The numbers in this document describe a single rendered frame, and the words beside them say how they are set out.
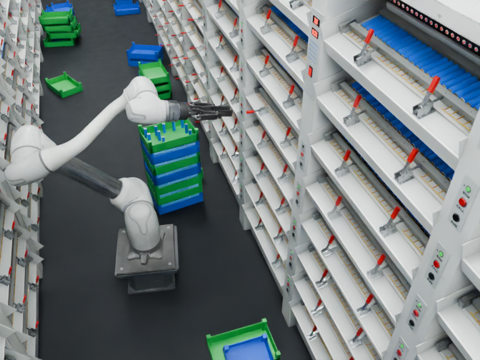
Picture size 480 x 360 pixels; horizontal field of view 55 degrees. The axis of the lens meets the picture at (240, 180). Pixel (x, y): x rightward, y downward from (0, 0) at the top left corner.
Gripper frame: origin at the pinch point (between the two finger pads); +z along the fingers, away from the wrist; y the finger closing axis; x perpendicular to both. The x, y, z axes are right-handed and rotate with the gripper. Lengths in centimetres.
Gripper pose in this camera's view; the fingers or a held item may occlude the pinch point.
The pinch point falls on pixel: (223, 111)
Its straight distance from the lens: 204.4
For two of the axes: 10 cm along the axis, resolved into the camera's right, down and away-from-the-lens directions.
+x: 1.8, -7.9, -5.8
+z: 9.3, -0.5, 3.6
